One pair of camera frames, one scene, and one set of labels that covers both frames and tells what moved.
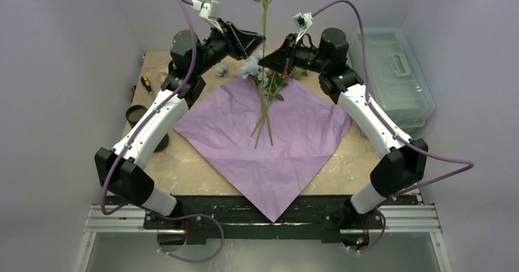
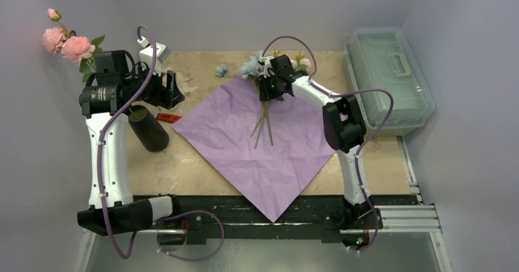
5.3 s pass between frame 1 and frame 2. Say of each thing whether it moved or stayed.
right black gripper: moved
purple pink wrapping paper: stayed
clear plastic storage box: stayed
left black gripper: moved
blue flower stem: stayed
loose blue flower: stayed
